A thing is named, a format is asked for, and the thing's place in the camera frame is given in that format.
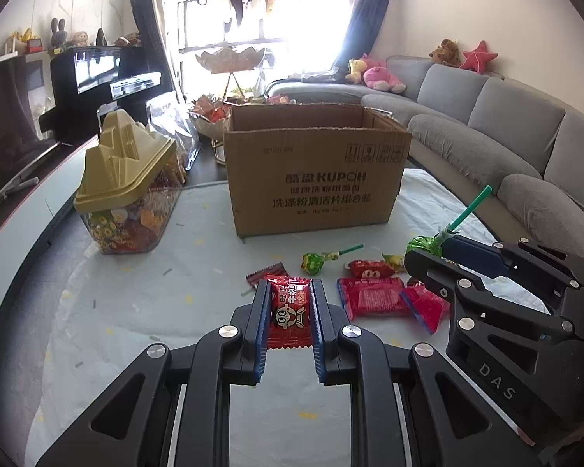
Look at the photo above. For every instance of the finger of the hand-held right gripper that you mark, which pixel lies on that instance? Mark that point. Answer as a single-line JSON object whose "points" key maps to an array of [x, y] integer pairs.
{"points": [[433, 272], [477, 255]]}

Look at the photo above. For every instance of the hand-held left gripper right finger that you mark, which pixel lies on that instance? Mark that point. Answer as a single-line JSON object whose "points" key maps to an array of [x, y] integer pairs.
{"points": [[320, 331]]}

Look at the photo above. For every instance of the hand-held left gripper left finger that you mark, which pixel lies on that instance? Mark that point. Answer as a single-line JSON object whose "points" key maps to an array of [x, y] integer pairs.
{"points": [[262, 331]]}

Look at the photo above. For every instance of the green lollipop with teal stick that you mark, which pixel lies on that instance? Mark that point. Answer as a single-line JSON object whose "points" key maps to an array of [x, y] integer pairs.
{"points": [[426, 245]]}

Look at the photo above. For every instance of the red cartoon candy packet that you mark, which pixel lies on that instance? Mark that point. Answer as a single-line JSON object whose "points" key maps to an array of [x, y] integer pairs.
{"points": [[289, 311]]}

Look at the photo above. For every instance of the green yellow snack packet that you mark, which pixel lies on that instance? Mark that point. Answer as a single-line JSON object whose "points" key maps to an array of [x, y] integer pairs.
{"points": [[393, 261]]}

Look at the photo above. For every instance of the large red snack packet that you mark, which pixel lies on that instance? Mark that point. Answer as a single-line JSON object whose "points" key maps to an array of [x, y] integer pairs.
{"points": [[374, 296]]}

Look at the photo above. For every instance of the brown cardboard box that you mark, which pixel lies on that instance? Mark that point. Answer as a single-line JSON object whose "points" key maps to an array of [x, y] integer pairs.
{"points": [[311, 180]]}

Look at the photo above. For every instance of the red blue-edged snack packet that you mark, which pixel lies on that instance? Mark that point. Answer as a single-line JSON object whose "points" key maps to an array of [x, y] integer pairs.
{"points": [[426, 309]]}

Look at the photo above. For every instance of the red twisted wrapper candy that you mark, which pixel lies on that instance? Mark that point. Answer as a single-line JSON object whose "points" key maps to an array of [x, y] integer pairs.
{"points": [[265, 275]]}

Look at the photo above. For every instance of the small red candy packet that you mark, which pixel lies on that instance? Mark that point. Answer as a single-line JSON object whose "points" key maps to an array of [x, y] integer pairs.
{"points": [[367, 270]]}

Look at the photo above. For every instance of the green wrapped lollipop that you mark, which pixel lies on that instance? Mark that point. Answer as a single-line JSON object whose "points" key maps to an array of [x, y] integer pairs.
{"points": [[312, 261]]}

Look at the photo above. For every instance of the light blue tablecloth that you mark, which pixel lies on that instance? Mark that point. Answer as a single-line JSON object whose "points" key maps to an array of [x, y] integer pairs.
{"points": [[199, 233]]}

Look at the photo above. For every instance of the grey curved sofa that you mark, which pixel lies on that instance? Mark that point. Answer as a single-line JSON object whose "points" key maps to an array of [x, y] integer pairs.
{"points": [[516, 107]]}

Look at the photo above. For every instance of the red star plush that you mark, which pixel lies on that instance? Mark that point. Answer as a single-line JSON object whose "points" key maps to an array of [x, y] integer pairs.
{"points": [[477, 57]]}

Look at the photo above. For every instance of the pink plush toy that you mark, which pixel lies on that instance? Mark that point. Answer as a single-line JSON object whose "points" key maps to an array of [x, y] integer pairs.
{"points": [[382, 75]]}

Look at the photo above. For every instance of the brown plush toy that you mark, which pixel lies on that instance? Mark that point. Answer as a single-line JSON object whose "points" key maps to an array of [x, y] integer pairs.
{"points": [[445, 53]]}

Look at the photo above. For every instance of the clear candy jar gold lid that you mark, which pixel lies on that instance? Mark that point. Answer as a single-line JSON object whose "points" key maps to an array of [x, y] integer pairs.
{"points": [[121, 175]]}

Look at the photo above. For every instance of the yellow plush toy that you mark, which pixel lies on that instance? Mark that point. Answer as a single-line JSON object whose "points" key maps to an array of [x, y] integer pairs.
{"points": [[356, 72]]}

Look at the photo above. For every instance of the clear plastic bag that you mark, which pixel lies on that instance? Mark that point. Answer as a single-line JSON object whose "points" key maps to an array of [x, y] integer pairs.
{"points": [[175, 126]]}

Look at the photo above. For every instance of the blue window curtain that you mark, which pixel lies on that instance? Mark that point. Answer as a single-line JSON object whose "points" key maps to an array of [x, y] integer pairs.
{"points": [[365, 9]]}

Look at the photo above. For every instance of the gold tiered snack stand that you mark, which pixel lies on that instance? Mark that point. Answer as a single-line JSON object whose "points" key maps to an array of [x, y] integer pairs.
{"points": [[231, 58]]}

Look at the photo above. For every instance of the black piano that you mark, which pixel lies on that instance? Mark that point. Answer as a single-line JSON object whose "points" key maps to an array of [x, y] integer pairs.
{"points": [[92, 73]]}

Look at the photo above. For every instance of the dark window curtain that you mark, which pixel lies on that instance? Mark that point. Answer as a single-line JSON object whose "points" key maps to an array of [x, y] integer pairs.
{"points": [[151, 19]]}

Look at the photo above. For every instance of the black television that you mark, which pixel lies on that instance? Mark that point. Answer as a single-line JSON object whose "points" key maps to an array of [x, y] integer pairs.
{"points": [[5, 121]]}

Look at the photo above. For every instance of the hanging laundry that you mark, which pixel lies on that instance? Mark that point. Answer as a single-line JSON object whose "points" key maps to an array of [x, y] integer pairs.
{"points": [[236, 0]]}

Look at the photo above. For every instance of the beige bear plush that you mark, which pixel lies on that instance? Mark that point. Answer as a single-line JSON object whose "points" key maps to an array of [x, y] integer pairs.
{"points": [[80, 39]]}

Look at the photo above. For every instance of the grey bunny plush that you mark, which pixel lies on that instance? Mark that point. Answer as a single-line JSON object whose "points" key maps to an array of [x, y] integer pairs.
{"points": [[59, 34]]}

